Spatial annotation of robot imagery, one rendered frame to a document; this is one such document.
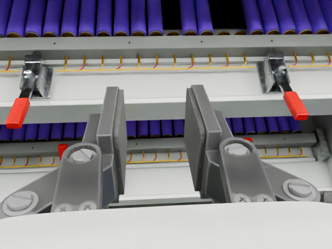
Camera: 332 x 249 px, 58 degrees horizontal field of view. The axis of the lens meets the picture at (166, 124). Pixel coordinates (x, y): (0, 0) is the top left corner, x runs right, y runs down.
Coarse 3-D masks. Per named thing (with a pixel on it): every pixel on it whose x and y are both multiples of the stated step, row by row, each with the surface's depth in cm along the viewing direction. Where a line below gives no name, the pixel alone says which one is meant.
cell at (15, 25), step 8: (16, 0) 36; (24, 0) 36; (16, 8) 35; (24, 8) 36; (16, 16) 35; (24, 16) 36; (8, 24) 35; (16, 24) 35; (24, 24) 35; (8, 32) 34; (16, 32) 34; (24, 32) 36
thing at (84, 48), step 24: (0, 48) 32; (24, 48) 33; (48, 48) 33; (72, 48) 33; (96, 48) 33; (120, 48) 33; (144, 48) 33; (168, 48) 34; (192, 48) 34; (216, 48) 34; (240, 48) 34; (264, 48) 35; (288, 48) 35; (312, 48) 35; (0, 72) 33
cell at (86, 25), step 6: (84, 0) 37; (90, 0) 37; (84, 6) 36; (90, 6) 36; (84, 12) 36; (90, 12) 36; (84, 18) 35; (90, 18) 36; (84, 24) 35; (90, 24) 35; (84, 30) 35; (90, 30) 35
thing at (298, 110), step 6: (276, 72) 33; (282, 72) 33; (276, 78) 33; (282, 78) 32; (282, 84) 32; (288, 84) 32; (282, 90) 31; (288, 90) 31; (288, 96) 30; (294, 96) 30; (288, 102) 30; (294, 102) 29; (300, 102) 29; (294, 108) 29; (300, 108) 29; (294, 114) 29; (300, 114) 28; (306, 114) 28
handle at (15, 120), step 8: (24, 72) 30; (32, 72) 31; (32, 80) 31; (24, 88) 30; (32, 88) 30; (24, 96) 29; (16, 104) 28; (24, 104) 28; (16, 112) 27; (24, 112) 28; (8, 120) 27; (16, 120) 27; (8, 128) 27
